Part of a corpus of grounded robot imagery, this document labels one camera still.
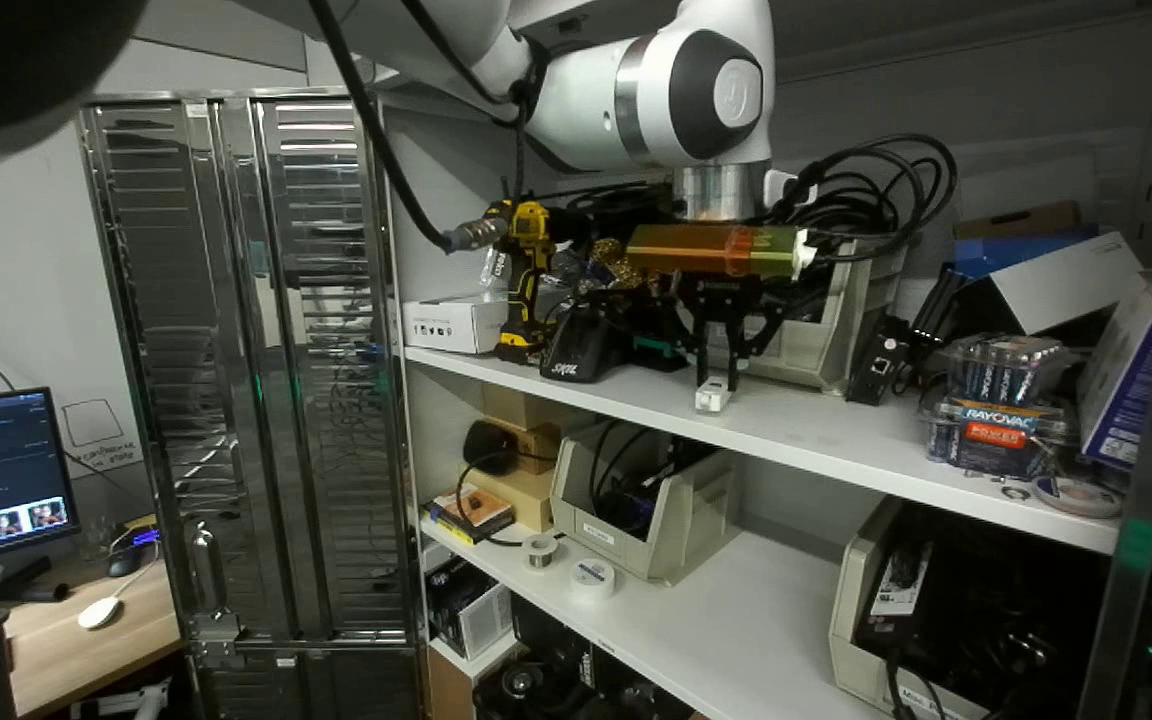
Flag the black battery charger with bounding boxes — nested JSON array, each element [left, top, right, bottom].
[[538, 292, 642, 388]]

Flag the black power adapter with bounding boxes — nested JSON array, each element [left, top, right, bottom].
[[845, 315, 923, 406]]

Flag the yellow cordless drill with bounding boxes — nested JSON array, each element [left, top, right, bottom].
[[472, 194, 598, 369]]

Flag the beige storage bin with label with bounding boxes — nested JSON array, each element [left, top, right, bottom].
[[549, 421, 748, 589]]

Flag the black equipment in large bin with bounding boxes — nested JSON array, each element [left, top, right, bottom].
[[883, 508, 1117, 717]]

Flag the gold reflective wrist cylinder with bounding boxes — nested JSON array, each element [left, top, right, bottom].
[[622, 219, 820, 285]]

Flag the blue and white carton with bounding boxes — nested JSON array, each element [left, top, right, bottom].
[[943, 228, 1152, 339]]

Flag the orange and black flat device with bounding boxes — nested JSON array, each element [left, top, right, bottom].
[[420, 488, 524, 548]]

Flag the black machine with round dial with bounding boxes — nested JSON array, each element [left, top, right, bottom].
[[467, 629, 699, 720]]

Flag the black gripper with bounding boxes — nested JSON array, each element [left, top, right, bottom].
[[672, 272, 797, 400]]

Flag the blue printed box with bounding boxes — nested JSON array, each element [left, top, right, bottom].
[[1075, 281, 1152, 480]]

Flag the metal wire rack cart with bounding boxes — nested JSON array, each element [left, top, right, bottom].
[[74, 86, 427, 720]]

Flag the wooden desk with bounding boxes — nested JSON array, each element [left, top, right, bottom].
[[0, 556, 187, 720]]

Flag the green and black tool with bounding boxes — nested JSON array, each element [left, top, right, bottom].
[[624, 325, 693, 377]]

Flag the black cable bundle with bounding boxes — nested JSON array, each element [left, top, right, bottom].
[[767, 131, 966, 329]]

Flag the black round device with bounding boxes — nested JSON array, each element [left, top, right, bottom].
[[461, 417, 530, 480]]

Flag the flat tape roll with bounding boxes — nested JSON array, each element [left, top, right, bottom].
[[1031, 469, 1127, 523]]

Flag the large beige storage bin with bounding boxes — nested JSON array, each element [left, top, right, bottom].
[[823, 497, 1117, 720]]

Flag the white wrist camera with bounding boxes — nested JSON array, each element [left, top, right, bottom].
[[756, 162, 807, 215]]

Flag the black cables in labelled bin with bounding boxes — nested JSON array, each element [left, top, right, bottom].
[[584, 421, 725, 541]]

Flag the white computer mouse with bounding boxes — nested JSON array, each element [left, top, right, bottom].
[[74, 593, 130, 637]]

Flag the small clear jar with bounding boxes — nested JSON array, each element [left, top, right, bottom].
[[524, 527, 569, 570]]

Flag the small white box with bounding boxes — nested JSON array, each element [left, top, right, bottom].
[[406, 292, 518, 358]]

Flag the clear plastic bin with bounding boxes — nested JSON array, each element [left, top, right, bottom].
[[923, 333, 1090, 484]]

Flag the white metal shelving unit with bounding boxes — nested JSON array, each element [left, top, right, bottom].
[[356, 0, 1152, 720]]

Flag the brown cardboard box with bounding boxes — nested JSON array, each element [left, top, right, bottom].
[[951, 194, 1090, 249]]

